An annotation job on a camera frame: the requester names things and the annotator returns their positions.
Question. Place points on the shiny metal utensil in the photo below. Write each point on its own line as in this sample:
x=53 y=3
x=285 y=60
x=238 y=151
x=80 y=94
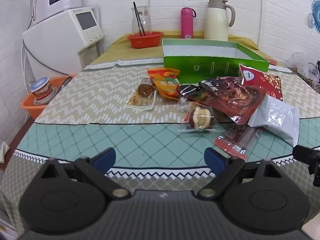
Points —
x=65 y=83

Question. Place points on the white water dispenser with screen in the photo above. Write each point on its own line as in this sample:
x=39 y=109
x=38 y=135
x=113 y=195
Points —
x=50 y=42

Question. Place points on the clear glass pitcher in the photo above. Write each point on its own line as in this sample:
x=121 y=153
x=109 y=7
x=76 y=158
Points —
x=146 y=17

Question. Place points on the leopard print cloth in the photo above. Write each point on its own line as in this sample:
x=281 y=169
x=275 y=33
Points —
x=310 y=80

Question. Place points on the red plastic basket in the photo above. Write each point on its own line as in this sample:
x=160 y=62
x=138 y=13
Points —
x=145 y=41

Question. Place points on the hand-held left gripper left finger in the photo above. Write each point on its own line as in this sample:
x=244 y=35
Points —
x=105 y=158

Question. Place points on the white crumpled paper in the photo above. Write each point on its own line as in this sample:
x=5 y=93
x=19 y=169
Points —
x=3 y=150

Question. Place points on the green cardboard box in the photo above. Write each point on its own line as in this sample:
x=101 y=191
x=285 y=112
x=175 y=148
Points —
x=205 y=66

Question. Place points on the blue lidded jar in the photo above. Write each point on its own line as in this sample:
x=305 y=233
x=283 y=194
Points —
x=41 y=90

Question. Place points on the clear date walnut packet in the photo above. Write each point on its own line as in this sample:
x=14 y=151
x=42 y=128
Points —
x=200 y=120

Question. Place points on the black snack packet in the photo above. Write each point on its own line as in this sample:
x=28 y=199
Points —
x=190 y=90

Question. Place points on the large blue paper fan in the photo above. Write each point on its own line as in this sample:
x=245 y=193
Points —
x=315 y=15

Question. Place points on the orange plastic basin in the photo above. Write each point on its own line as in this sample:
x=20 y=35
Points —
x=30 y=107

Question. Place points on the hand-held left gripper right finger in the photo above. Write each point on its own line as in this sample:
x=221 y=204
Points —
x=213 y=158

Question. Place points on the small clear snack packet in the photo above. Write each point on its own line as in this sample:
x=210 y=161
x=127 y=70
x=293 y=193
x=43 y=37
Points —
x=185 y=105

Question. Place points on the clear packet of brown meat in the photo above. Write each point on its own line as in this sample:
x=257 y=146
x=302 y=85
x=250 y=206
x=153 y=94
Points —
x=145 y=90

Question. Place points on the black drinking straw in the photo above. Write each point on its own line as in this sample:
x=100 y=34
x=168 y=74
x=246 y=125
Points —
x=138 y=20

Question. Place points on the zigzag patterned tablecloth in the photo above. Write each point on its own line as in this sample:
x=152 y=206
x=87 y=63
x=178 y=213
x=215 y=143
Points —
x=87 y=100

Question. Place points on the silver foil packet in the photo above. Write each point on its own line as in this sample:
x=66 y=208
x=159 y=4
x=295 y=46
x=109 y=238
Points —
x=275 y=120

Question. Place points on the red nut packet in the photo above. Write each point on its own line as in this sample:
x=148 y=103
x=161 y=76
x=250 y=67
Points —
x=265 y=82

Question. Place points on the clear plastic bag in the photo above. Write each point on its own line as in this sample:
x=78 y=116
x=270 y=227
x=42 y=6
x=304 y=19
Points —
x=300 y=61

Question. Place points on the pink thermos bottle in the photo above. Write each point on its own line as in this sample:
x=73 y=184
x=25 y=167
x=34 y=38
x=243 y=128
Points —
x=187 y=22

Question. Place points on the red sausage strip packet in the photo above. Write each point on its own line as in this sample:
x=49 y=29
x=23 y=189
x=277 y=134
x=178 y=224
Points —
x=235 y=142

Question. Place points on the large dark red snack packet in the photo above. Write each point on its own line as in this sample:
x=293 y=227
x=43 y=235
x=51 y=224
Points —
x=237 y=100

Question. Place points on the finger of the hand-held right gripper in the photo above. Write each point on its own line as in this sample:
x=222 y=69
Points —
x=303 y=152
x=315 y=172

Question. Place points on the cream thermal carafe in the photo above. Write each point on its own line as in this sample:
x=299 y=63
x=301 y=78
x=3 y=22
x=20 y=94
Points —
x=216 y=22

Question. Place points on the orange green printed snack packet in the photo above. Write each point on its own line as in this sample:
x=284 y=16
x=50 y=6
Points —
x=165 y=80

